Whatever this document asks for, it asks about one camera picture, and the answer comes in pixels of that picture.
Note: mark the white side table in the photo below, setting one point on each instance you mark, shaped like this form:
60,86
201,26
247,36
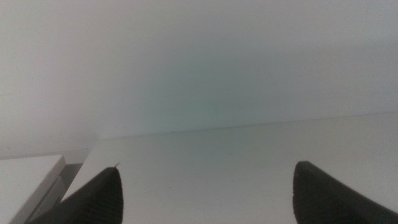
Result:
25,180

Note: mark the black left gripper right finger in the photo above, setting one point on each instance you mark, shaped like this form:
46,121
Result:
320,202

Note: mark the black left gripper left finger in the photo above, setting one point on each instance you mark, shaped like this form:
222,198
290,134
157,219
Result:
99,202

